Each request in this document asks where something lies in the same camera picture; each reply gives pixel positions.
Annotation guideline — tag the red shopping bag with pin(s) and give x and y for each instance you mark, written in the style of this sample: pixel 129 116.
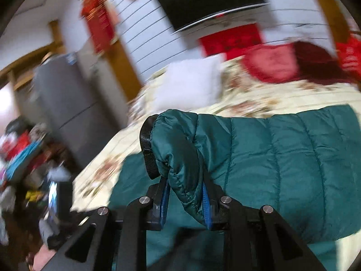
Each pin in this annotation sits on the red shopping bag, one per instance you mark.
pixel 349 55

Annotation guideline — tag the green quilted puffer jacket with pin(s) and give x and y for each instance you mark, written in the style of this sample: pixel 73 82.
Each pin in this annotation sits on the green quilted puffer jacket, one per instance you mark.
pixel 305 165

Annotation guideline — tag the grey refrigerator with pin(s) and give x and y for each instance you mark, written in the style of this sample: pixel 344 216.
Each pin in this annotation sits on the grey refrigerator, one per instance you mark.
pixel 76 113

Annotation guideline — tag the red hanging wall decoration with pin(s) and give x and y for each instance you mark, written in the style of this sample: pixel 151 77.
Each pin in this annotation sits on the red hanging wall decoration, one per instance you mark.
pixel 100 25

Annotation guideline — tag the red heart-shaped cushion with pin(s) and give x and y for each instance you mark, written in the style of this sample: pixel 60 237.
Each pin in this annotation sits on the red heart-shaped cushion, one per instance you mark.
pixel 272 63

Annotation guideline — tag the red banner with characters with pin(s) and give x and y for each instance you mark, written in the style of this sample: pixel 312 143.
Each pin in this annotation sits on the red banner with characters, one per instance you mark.
pixel 233 42

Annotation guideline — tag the white square pillow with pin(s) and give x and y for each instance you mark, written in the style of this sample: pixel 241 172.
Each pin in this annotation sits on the white square pillow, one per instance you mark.
pixel 189 84

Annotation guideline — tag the dark red velvet cushion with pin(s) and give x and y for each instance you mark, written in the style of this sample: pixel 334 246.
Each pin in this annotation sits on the dark red velvet cushion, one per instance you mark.
pixel 317 65

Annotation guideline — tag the person's left hand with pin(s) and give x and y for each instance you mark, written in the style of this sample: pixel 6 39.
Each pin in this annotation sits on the person's left hand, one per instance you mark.
pixel 37 261

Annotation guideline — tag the floral cream bedspread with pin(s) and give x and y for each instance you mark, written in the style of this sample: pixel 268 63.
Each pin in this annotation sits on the floral cream bedspread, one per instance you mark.
pixel 242 96

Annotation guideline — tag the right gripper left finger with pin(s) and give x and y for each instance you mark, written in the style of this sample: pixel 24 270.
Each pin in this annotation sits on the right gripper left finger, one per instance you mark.
pixel 105 239

